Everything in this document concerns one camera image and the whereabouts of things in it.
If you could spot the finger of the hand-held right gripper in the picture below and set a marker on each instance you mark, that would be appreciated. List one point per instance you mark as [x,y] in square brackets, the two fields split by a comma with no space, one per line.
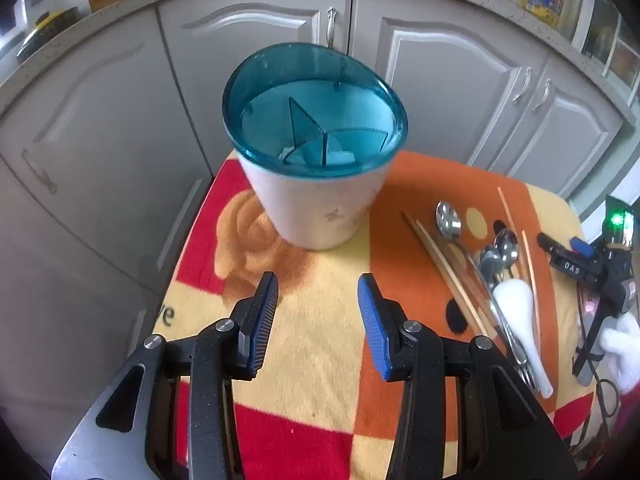
[582,248]
[567,266]

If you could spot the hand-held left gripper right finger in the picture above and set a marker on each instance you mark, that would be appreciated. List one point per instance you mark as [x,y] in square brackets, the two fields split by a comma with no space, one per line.
[375,325]

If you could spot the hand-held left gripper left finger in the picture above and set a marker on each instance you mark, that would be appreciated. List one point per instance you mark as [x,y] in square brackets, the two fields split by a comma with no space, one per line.
[264,325]

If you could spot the white ceramic spoon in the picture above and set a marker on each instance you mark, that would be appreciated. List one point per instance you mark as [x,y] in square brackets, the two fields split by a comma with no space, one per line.
[515,305]

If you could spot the white utensil holder teal rim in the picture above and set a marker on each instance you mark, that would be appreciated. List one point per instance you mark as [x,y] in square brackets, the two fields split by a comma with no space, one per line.
[310,210]

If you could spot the large metal spoon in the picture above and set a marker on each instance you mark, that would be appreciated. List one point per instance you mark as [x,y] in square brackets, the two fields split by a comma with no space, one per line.
[447,220]

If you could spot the person's right hand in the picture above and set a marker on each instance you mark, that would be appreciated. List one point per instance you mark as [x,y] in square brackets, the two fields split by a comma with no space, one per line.
[622,355]

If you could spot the printed blanket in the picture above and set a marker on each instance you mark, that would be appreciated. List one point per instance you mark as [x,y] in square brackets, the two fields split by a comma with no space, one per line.
[320,285]

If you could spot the glass door cabinet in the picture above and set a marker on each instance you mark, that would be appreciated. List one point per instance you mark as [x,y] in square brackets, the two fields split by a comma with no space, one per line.
[607,35]

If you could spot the white corner cabinet door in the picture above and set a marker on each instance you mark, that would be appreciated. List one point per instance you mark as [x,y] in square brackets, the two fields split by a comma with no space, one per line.
[100,110]

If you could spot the black pot yellow lid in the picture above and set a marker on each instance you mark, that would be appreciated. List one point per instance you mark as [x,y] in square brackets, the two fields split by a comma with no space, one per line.
[50,25]

